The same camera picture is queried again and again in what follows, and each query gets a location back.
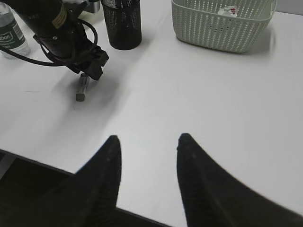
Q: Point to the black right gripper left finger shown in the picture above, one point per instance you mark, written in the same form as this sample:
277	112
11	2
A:
86	199

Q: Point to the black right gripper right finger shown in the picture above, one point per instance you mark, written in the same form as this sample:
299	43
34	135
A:
214	198

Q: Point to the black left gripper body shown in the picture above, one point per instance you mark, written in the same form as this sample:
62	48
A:
74	45

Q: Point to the clear water bottle green label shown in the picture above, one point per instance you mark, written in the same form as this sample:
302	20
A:
11	36

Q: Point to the grey white eraser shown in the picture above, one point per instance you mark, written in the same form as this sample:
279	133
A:
82	87

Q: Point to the waste paper ball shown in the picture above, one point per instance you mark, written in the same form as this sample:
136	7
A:
229	11

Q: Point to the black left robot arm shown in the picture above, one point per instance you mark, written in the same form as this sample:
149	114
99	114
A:
54	11

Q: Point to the black mesh pen holder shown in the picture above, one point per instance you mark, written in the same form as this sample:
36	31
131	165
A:
123	22

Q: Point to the pale green woven basket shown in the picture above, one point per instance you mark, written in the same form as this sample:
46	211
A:
196	22

